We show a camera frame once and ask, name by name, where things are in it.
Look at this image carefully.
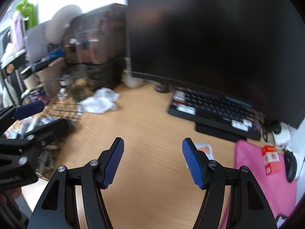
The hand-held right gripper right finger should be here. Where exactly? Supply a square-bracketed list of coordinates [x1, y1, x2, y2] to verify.
[182, 138, 278, 229]

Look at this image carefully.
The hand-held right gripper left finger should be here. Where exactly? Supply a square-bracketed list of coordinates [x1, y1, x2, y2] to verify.
[27, 137, 125, 229]

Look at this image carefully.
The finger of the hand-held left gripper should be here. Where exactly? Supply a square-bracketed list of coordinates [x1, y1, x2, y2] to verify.
[0, 118, 76, 158]
[0, 100, 45, 130]

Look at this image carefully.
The black wire basket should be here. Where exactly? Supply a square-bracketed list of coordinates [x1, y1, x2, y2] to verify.
[14, 75, 84, 179]

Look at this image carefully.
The pile of black tissue packets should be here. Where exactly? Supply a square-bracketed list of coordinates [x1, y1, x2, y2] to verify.
[7, 114, 72, 174]

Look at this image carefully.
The wooden desktop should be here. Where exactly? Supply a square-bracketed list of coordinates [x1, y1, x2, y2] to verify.
[21, 83, 286, 229]

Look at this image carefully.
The person's left hand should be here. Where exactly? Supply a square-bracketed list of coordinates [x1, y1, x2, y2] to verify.
[0, 187, 22, 204]

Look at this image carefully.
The small white packet red logo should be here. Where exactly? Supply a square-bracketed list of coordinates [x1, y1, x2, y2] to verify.
[192, 142, 215, 159]

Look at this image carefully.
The white tumbler black lid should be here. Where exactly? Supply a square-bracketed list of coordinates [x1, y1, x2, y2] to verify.
[21, 73, 40, 93]

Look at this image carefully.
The black shelf rack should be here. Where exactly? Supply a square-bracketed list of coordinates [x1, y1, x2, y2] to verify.
[0, 49, 28, 110]

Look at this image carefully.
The clear glass cup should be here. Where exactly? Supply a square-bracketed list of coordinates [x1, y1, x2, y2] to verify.
[68, 75, 96, 101]

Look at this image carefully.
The black mechanical keyboard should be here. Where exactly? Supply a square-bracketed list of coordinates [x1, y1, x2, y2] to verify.
[167, 88, 262, 141]

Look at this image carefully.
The blue cardboard box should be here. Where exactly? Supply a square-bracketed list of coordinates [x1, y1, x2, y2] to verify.
[31, 48, 65, 71]

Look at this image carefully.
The crumpled white tissue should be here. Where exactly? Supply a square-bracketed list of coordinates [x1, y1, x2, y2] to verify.
[77, 87, 120, 114]

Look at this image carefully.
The pink mouse mat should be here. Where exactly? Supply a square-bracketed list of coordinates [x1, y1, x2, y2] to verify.
[225, 139, 299, 229]

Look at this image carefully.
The grey flat panel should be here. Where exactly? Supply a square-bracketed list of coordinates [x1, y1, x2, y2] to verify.
[27, 21, 62, 64]

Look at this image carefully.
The small red box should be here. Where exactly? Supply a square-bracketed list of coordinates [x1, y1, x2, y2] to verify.
[262, 144, 277, 156]

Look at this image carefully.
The orange and white box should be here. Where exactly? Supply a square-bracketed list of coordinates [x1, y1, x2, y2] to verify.
[263, 151, 282, 176]

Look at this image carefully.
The pink cloth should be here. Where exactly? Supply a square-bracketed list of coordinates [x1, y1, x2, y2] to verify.
[10, 11, 26, 53]

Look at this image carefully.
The black power adapter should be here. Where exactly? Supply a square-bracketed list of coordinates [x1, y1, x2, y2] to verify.
[270, 122, 283, 134]

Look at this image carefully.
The white round fan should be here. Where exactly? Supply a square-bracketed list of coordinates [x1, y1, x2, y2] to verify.
[44, 5, 83, 43]

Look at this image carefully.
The white power strip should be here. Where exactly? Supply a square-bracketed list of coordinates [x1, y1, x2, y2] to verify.
[272, 122, 292, 148]

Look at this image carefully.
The smoky acrylic storage cabinet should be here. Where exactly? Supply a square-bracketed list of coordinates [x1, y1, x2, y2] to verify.
[62, 3, 129, 90]

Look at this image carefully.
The black computer mouse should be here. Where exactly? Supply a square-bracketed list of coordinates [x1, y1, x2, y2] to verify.
[283, 150, 298, 183]

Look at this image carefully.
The green plush toy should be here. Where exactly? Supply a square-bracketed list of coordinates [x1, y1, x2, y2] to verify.
[15, 0, 39, 29]

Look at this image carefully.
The black curved monitor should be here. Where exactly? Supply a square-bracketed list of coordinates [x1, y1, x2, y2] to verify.
[126, 0, 305, 130]

